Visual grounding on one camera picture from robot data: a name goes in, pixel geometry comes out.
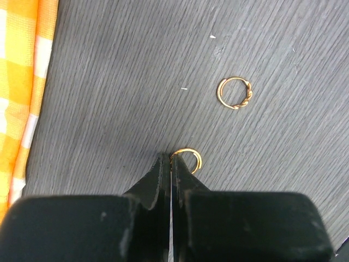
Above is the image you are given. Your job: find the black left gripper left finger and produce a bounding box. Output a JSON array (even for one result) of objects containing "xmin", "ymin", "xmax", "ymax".
[{"xmin": 1, "ymin": 153, "xmax": 170, "ymax": 261}]

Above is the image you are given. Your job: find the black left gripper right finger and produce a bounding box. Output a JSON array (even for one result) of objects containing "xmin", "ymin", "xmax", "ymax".
[{"xmin": 171, "ymin": 156, "xmax": 333, "ymax": 261}]

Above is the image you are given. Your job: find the gold twisted ring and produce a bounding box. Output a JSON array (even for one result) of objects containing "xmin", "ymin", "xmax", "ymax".
[{"xmin": 216, "ymin": 76, "xmax": 254, "ymax": 111}]

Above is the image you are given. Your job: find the yellow white checkered cloth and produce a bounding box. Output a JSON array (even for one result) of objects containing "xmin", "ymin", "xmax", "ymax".
[{"xmin": 1, "ymin": 0, "xmax": 58, "ymax": 218}]

